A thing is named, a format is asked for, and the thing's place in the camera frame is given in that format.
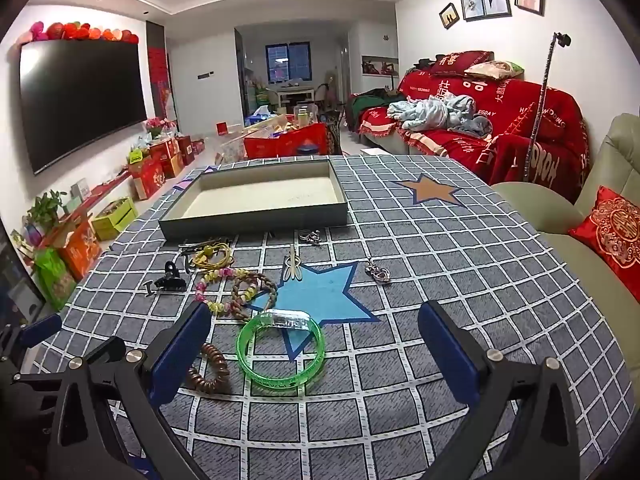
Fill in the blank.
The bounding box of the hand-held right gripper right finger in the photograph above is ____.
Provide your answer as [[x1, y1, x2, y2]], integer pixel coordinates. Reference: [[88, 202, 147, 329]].
[[417, 300, 581, 480]]

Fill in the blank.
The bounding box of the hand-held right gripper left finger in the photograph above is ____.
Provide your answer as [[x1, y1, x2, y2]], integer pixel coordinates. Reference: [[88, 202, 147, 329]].
[[47, 300, 213, 480]]

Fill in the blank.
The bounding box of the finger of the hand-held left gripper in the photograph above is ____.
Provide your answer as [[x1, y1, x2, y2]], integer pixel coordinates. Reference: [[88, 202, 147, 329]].
[[0, 312, 63, 361], [82, 336, 127, 367]]

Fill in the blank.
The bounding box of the pink and yellow bead bracelet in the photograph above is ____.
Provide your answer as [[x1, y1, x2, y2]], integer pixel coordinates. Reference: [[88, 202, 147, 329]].
[[194, 267, 251, 317]]

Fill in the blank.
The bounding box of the black hair claw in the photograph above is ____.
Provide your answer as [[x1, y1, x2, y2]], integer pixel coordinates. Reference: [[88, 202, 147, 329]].
[[152, 260, 188, 292]]

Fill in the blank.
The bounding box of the silver heart pendant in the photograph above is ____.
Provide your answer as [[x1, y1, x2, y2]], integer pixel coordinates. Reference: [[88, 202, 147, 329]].
[[365, 257, 392, 286]]

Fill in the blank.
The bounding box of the beige wooden bead bracelet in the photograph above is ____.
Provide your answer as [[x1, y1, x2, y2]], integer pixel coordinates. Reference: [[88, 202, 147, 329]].
[[227, 271, 278, 318]]

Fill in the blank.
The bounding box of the green translucent bangle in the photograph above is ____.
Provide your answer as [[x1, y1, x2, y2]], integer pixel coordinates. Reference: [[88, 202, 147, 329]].
[[236, 310, 327, 395]]

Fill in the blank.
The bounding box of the gold hair clip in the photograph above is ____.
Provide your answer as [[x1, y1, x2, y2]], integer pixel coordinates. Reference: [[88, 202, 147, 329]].
[[282, 245, 303, 283]]

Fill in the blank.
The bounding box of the grey jewelry tray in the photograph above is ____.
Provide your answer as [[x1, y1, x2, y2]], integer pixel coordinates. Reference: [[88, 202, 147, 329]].
[[159, 156, 349, 241]]

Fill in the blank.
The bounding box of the green bag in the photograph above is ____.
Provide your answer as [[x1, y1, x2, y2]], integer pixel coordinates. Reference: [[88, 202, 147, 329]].
[[34, 247, 76, 311]]

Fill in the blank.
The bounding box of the dark screen device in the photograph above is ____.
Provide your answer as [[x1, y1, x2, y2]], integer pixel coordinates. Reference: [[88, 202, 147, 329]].
[[0, 225, 46, 323]]

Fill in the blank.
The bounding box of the orange gift box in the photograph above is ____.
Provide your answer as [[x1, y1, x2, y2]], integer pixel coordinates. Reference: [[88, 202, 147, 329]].
[[60, 220, 103, 281]]

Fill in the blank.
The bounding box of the grey checkered tablecloth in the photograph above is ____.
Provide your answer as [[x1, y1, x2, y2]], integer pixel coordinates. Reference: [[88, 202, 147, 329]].
[[37, 154, 636, 480]]

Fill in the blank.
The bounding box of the green potted plant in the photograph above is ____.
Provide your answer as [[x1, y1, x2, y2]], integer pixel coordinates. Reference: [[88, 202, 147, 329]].
[[25, 190, 68, 233]]

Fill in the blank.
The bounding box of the green crate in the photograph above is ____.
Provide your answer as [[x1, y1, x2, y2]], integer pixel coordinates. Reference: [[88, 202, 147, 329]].
[[92, 197, 138, 241]]

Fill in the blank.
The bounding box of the pale green armchair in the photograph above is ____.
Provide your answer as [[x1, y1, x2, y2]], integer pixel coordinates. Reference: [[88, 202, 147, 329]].
[[492, 112, 640, 306]]

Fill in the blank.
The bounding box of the stack of red gift boxes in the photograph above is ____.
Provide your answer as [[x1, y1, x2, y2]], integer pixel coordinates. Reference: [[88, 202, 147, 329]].
[[127, 132, 206, 201]]

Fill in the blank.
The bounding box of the red embroidered cushion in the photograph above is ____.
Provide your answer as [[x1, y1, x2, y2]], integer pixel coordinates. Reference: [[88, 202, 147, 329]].
[[568, 186, 640, 303]]

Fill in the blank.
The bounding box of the pink flower bouquet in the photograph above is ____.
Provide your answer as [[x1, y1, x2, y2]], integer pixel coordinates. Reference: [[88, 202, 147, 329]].
[[145, 117, 177, 139]]

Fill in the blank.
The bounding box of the light blue blanket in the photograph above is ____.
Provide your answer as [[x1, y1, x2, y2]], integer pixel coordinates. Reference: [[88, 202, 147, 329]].
[[387, 95, 493, 136]]

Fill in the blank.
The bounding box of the large red bag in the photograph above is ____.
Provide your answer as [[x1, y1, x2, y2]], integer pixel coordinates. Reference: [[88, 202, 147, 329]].
[[243, 122, 328, 159]]

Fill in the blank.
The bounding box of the sofa with red cover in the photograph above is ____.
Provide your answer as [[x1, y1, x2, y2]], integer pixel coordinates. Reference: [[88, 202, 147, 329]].
[[357, 67, 591, 202]]

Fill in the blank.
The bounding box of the dark green clothing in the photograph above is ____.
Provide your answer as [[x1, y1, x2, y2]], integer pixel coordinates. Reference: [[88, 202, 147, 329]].
[[349, 89, 401, 131]]

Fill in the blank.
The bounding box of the metal pole stand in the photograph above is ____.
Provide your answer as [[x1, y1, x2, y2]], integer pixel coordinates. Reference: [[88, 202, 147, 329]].
[[522, 32, 572, 181]]

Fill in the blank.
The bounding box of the floral pillow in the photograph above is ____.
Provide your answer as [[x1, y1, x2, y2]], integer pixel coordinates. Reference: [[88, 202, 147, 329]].
[[465, 60, 523, 81]]

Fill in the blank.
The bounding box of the white side table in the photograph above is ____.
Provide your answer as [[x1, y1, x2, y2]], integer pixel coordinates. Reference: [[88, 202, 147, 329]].
[[272, 87, 316, 111]]

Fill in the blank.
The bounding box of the red balloon garland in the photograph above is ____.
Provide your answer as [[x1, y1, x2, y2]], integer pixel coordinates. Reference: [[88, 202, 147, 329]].
[[17, 21, 140, 45]]

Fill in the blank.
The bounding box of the dark window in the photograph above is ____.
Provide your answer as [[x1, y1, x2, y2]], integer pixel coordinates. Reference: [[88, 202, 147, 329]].
[[266, 44, 312, 85]]

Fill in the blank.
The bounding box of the brown bead bracelet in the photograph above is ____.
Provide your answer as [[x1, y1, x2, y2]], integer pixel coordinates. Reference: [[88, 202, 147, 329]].
[[186, 342, 232, 393]]

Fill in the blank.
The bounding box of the black wall television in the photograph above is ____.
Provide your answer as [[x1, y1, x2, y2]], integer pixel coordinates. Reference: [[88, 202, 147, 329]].
[[19, 40, 148, 176]]

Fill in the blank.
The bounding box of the red paper wall decoration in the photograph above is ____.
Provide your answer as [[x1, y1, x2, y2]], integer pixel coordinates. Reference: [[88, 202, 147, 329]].
[[147, 46, 173, 116]]

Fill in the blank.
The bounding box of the wall niche shelf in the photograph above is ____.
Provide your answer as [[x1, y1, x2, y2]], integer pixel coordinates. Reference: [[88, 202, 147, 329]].
[[361, 55, 400, 77]]

